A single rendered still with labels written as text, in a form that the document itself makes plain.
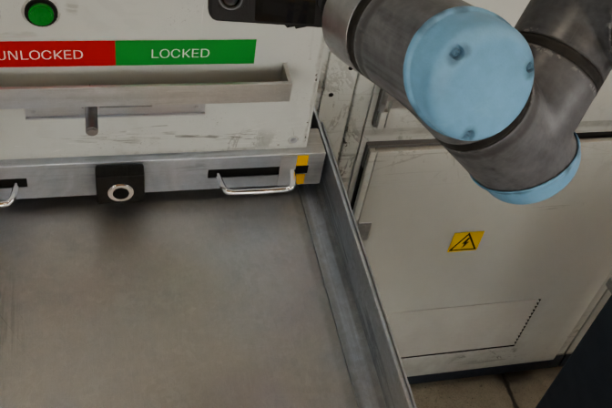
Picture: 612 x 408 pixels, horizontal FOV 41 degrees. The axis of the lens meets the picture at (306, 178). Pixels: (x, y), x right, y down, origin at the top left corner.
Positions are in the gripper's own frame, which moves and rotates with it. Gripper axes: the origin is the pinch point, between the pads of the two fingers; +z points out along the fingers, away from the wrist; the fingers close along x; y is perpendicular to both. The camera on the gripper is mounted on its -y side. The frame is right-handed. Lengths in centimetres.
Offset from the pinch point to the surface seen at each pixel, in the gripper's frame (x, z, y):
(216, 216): -37.0, 7.2, -2.0
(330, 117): -33.1, 18.7, 21.9
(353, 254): -36.3, -9.1, 9.6
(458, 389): -120, 26, 65
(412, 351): -102, 27, 50
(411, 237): -62, 19, 40
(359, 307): -41.1, -13.2, 8.2
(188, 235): -37.5, 5.4, -6.6
